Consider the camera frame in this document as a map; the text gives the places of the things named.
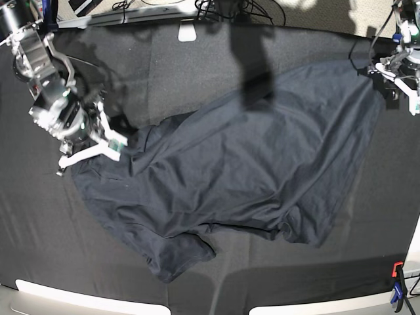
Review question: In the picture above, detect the blue red clamp front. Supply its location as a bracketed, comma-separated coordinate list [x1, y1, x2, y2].
[390, 261, 408, 313]

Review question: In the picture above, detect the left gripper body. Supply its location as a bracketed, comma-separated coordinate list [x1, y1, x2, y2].
[385, 54, 419, 79]

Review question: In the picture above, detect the dark navy t-shirt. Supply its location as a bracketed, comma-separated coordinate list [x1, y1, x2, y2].
[72, 60, 385, 283]

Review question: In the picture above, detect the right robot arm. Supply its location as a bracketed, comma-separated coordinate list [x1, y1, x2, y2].
[1, 1, 128, 175]

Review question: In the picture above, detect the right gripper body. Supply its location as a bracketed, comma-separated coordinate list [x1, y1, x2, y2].
[49, 100, 105, 154]

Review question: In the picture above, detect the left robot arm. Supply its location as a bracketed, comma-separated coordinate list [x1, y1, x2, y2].
[367, 1, 419, 116]

